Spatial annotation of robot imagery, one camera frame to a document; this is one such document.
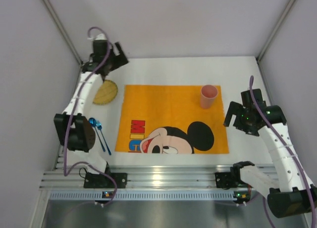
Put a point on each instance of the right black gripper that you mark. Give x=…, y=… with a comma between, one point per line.
x=236, y=116

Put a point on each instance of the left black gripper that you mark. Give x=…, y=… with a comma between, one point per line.
x=115, y=60

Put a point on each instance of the pink plastic cup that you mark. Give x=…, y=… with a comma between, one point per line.
x=208, y=95

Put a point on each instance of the orange Mickey Mouse placemat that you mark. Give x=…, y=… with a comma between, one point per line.
x=170, y=120

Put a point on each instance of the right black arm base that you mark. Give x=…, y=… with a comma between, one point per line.
x=226, y=179

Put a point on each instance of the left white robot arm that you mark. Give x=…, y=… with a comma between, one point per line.
x=75, y=133

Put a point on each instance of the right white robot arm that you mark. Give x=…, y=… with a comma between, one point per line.
x=293, y=192

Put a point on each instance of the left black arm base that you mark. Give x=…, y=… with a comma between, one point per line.
x=100, y=181

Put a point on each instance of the yellow round woven coaster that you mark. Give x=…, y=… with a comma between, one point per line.
x=106, y=93

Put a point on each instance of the blue metallic spoon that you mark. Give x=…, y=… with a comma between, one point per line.
x=93, y=123

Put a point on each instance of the blue metallic fork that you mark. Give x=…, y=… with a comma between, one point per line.
x=99, y=127

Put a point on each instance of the left aluminium frame post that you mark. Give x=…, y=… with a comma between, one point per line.
x=60, y=27

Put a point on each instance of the aluminium frame post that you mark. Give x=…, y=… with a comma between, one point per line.
x=60, y=27
x=277, y=26

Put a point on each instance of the aluminium mounting rail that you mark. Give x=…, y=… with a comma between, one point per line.
x=144, y=177

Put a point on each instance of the right aluminium frame post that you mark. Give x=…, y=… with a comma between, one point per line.
x=277, y=26

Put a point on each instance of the perforated metal cable tray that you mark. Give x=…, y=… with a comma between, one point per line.
x=150, y=195

